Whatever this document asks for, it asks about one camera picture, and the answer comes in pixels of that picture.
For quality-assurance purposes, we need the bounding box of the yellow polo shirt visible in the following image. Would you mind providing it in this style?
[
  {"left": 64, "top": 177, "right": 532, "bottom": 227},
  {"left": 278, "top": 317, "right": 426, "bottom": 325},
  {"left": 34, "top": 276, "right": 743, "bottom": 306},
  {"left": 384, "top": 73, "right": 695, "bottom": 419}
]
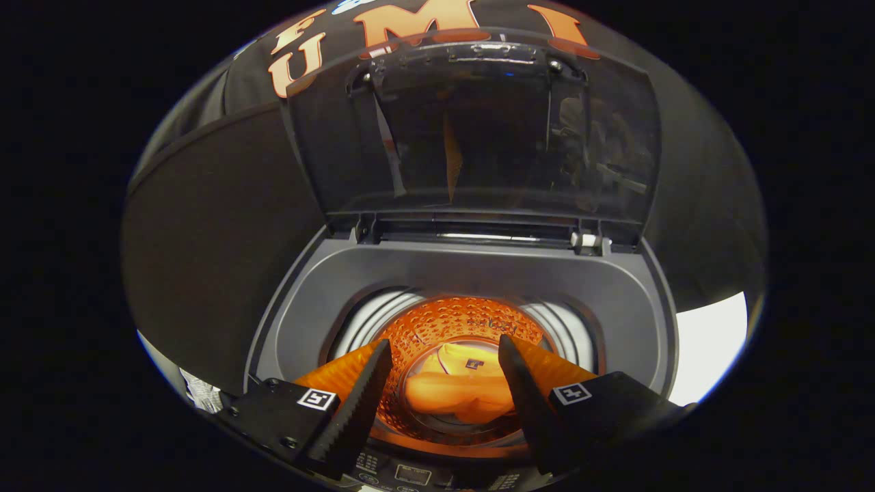
[{"left": 403, "top": 342, "right": 522, "bottom": 425}]

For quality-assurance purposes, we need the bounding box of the dark washing machine lid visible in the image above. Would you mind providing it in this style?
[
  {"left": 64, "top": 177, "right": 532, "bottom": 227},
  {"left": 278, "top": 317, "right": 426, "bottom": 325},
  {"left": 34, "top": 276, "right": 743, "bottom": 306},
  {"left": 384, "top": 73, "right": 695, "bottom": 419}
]
[{"left": 282, "top": 30, "right": 663, "bottom": 234}]

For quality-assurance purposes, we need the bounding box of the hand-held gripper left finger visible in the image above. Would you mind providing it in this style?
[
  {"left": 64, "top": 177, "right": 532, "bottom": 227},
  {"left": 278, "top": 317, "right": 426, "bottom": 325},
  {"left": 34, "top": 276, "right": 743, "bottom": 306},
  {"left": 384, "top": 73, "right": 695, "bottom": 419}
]
[{"left": 217, "top": 338, "right": 394, "bottom": 482}]

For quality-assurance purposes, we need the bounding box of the white table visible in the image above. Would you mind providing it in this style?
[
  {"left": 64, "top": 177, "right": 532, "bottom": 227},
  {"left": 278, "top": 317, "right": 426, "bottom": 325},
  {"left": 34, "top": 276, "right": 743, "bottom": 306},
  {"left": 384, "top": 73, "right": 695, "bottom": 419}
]
[{"left": 666, "top": 291, "right": 750, "bottom": 408}]

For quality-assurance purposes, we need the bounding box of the grey box stand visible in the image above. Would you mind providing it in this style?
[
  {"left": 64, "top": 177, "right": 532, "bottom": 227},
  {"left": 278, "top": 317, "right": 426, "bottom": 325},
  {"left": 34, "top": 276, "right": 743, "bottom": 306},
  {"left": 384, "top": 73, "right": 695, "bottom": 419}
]
[{"left": 122, "top": 102, "right": 327, "bottom": 398}]

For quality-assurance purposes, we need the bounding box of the crumpled clear plastic bag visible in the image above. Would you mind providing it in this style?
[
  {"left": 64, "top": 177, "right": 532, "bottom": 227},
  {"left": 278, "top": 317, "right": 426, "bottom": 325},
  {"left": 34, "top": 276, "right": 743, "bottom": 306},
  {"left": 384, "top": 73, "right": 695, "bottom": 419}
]
[{"left": 178, "top": 368, "right": 224, "bottom": 415}]

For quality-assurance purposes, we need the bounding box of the grey washing machine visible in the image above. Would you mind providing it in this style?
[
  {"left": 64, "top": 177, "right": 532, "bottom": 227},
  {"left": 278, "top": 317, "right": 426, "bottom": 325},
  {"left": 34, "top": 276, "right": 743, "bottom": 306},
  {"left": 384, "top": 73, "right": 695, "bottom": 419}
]
[{"left": 244, "top": 210, "right": 679, "bottom": 492}]

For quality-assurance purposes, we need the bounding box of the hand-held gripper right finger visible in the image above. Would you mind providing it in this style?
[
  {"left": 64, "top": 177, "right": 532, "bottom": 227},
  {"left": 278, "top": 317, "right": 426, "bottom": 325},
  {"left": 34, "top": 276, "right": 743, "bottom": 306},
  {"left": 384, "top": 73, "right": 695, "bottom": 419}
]
[{"left": 497, "top": 333, "right": 695, "bottom": 476}]

